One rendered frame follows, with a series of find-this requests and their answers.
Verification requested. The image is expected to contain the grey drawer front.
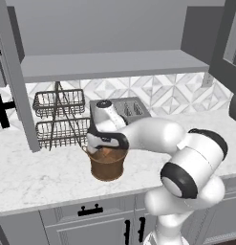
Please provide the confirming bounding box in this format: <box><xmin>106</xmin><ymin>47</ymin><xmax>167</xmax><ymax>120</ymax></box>
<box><xmin>38</xmin><ymin>194</ymin><xmax>137</xmax><ymax>228</ymax></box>

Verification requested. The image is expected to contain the grey base cabinet door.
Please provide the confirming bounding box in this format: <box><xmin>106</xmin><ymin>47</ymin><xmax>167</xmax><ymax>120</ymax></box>
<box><xmin>133</xmin><ymin>200</ymin><xmax>162</xmax><ymax>245</ymax></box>
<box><xmin>44</xmin><ymin>215</ymin><xmax>136</xmax><ymax>245</ymax></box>

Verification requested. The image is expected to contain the grey base cabinet run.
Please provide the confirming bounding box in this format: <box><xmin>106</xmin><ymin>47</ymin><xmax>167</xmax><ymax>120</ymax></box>
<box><xmin>182</xmin><ymin>175</ymin><xmax>236</xmax><ymax>245</ymax></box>

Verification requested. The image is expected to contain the black wall cabinet door handle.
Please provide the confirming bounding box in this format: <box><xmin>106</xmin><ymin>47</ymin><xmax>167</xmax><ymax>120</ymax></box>
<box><xmin>0</xmin><ymin>37</ymin><xmax>17</xmax><ymax>129</ymax></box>

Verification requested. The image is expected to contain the black base cabinet door handle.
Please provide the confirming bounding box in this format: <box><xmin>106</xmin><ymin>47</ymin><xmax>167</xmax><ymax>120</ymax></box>
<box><xmin>137</xmin><ymin>216</ymin><xmax>146</xmax><ymax>244</ymax></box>
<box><xmin>123</xmin><ymin>219</ymin><xmax>132</xmax><ymax>245</ymax></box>

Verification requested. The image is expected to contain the dark rounded appliance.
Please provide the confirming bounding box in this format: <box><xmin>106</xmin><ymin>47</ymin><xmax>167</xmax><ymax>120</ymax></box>
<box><xmin>228</xmin><ymin>93</ymin><xmax>236</xmax><ymax>124</ymax></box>

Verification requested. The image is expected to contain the brown woven basket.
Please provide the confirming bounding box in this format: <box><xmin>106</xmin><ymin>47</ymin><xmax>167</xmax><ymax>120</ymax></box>
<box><xmin>81</xmin><ymin>145</ymin><xmax>129</xmax><ymax>183</ymax></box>

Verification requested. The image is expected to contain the black drawer handle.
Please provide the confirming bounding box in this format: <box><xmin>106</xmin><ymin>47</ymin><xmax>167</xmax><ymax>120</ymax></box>
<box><xmin>77</xmin><ymin>203</ymin><xmax>104</xmax><ymax>217</ymax></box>

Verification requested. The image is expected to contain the grey toaster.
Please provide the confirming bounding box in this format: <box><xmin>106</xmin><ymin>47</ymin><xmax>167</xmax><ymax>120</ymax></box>
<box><xmin>89</xmin><ymin>97</ymin><xmax>152</xmax><ymax>126</ymax></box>

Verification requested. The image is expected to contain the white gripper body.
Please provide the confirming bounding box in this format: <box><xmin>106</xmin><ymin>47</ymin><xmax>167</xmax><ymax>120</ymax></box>
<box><xmin>86</xmin><ymin>133</ymin><xmax>106</xmax><ymax>155</ymax></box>

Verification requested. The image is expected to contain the grey wall socket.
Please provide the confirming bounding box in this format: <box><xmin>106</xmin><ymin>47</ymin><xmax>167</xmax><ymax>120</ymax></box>
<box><xmin>201</xmin><ymin>72</ymin><xmax>215</xmax><ymax>88</ymax></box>

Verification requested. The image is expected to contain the black wire two-tier stand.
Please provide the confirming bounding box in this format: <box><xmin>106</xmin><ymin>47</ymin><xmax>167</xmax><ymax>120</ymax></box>
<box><xmin>32</xmin><ymin>81</ymin><xmax>93</xmax><ymax>151</ymax></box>

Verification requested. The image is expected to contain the grey glazed wall cabinet door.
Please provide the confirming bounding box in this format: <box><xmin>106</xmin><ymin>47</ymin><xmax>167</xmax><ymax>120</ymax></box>
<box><xmin>207</xmin><ymin>0</ymin><xmax>236</xmax><ymax>98</ymax></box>

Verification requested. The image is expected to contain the grey base cabinet panel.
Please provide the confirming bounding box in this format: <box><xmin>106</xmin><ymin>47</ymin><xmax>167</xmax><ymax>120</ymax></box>
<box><xmin>0</xmin><ymin>210</ymin><xmax>50</xmax><ymax>245</ymax></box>

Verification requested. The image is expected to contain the grey wall cabinet body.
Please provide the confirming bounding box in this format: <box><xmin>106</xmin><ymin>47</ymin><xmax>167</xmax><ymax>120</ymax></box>
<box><xmin>6</xmin><ymin>0</ymin><xmax>226</xmax><ymax>84</ymax></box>

